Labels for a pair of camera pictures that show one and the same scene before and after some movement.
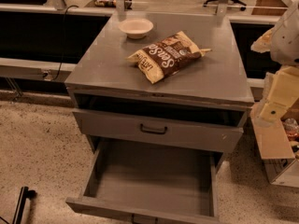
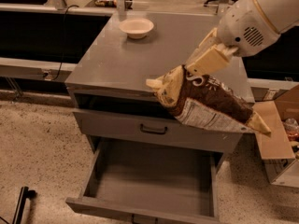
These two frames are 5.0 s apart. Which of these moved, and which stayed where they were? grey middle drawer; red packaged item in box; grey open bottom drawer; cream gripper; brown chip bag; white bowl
Moved: brown chip bag; cream gripper
Stayed: grey open bottom drawer; white bowl; red packaged item in box; grey middle drawer
